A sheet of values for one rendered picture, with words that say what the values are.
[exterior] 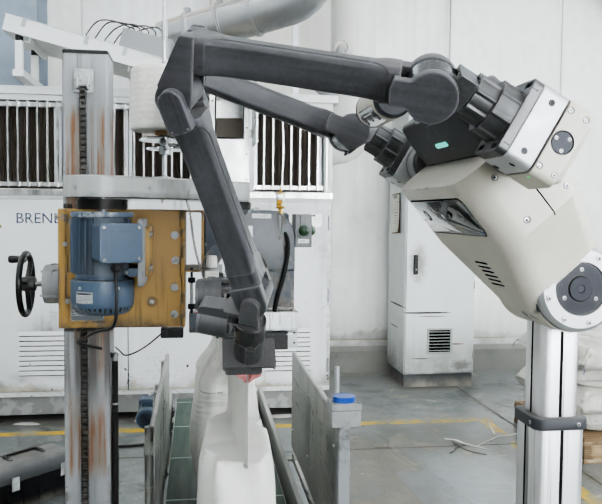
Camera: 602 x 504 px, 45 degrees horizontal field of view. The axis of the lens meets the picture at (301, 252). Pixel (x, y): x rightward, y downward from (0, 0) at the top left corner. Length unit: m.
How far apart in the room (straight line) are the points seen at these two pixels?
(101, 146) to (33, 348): 2.95
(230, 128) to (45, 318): 1.65
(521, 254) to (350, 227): 4.87
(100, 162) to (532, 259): 1.20
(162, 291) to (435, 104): 1.11
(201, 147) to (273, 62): 0.18
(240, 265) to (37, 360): 3.69
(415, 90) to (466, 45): 5.49
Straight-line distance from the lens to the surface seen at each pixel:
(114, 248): 1.71
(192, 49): 1.11
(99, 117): 2.05
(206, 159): 1.18
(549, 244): 1.32
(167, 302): 1.98
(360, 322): 6.20
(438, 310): 5.73
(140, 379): 4.82
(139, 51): 4.44
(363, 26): 5.28
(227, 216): 1.21
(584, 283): 1.42
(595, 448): 4.37
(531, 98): 1.11
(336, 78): 1.09
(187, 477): 2.78
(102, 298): 1.79
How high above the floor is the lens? 1.33
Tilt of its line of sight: 3 degrees down
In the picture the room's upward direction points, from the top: 1 degrees clockwise
